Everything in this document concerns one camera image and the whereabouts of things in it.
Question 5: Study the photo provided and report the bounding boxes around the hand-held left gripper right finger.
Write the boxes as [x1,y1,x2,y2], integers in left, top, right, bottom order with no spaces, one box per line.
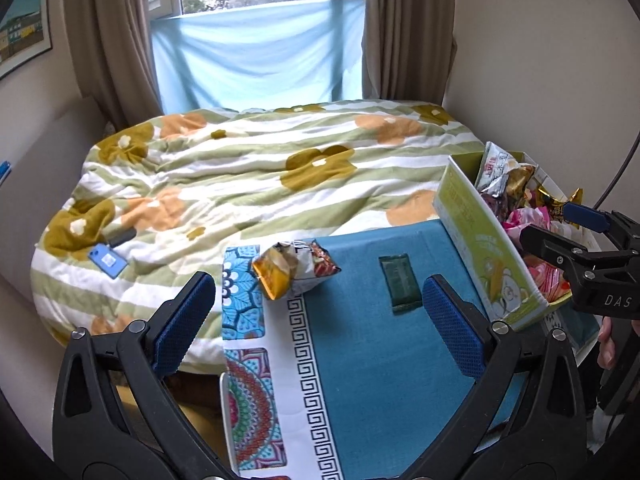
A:
[395,274,588,480]

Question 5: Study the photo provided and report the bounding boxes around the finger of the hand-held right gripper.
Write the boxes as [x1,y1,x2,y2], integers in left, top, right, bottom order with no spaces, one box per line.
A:
[565,202,640,252]
[520,225,593,283]

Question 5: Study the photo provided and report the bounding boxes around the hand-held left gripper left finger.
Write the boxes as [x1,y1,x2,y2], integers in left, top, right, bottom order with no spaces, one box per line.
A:
[51,271,236,480]

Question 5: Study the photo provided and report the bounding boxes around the gold black snack packet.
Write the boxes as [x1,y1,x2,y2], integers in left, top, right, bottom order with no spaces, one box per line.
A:
[537,185,584,222]

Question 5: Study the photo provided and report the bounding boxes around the green white cardboard box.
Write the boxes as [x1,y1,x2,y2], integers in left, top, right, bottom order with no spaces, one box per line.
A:
[432,142,601,332]

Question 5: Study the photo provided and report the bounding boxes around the person's right hand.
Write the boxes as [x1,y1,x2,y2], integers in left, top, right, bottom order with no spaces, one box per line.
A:
[596,317,619,370]

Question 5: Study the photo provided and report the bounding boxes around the pink snack packet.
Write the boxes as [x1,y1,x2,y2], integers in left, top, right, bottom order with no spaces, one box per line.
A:
[502,206,552,234]

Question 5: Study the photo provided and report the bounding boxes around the dark green snack packet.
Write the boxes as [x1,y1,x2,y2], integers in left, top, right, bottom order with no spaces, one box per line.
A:
[378,254,421,315]

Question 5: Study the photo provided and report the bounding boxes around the dark gold snack packet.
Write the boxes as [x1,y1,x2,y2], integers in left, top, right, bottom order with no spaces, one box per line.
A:
[505,164,537,207]

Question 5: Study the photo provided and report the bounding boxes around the purple snack packet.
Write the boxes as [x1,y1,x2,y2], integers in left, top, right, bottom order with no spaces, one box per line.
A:
[479,191,512,222]

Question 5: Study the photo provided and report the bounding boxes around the teal patterned tablecloth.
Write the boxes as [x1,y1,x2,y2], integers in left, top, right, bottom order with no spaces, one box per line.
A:
[220,219,601,480]

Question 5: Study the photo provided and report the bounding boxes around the blue phone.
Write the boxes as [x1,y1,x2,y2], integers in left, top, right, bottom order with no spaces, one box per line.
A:
[89,244,126,277]

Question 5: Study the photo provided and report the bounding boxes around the silver white snack packet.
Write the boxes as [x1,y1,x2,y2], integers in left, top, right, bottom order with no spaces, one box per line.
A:
[474,142,521,196]

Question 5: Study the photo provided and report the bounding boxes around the small black device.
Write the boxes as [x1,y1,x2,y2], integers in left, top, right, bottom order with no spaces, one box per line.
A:
[107,227,138,249]

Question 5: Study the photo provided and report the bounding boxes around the orange white snack packet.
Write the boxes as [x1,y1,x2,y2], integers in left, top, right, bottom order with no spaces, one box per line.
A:
[251,239,342,302]

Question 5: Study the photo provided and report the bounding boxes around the green striped floral blanket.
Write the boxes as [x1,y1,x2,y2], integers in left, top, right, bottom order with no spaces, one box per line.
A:
[31,100,488,361]

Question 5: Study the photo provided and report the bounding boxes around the brown curtain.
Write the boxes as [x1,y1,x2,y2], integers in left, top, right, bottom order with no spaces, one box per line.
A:
[62,0,166,131]
[362,0,458,106]

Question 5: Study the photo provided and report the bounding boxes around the light blue cloth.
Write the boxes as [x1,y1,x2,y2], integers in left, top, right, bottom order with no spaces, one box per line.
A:
[150,0,366,113]

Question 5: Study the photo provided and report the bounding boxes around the black cable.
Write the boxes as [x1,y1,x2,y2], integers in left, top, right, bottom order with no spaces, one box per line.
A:
[592,130,640,211]

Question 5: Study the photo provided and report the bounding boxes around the framed wall picture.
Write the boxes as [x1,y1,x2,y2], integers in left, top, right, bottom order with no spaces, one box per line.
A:
[0,0,53,81]

